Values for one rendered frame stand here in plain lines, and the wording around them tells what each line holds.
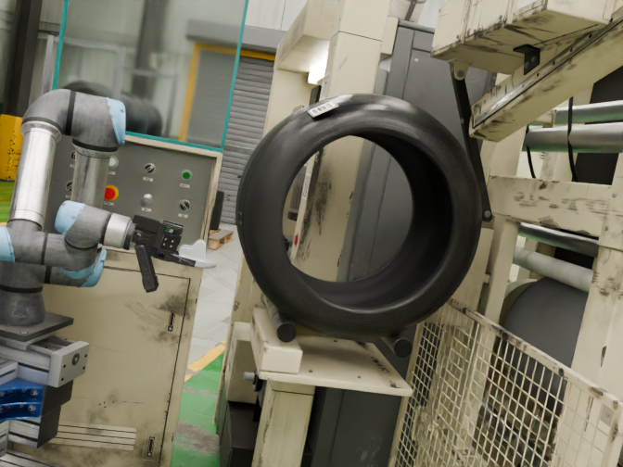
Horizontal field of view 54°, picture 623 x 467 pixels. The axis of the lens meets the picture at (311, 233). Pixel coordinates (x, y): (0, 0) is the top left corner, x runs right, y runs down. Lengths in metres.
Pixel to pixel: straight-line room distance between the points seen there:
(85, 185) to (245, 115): 9.60
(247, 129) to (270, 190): 9.90
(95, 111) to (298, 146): 0.59
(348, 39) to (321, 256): 0.61
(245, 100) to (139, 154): 9.25
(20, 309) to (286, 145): 0.89
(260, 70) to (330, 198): 9.63
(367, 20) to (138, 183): 0.89
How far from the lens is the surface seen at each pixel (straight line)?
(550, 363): 1.28
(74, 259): 1.50
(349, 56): 1.76
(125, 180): 2.09
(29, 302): 1.83
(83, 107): 1.68
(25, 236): 1.51
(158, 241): 1.42
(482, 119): 1.69
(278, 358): 1.41
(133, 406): 2.21
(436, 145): 1.41
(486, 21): 1.49
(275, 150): 1.34
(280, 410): 1.87
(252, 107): 11.23
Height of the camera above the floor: 1.27
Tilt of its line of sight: 6 degrees down
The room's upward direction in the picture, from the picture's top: 11 degrees clockwise
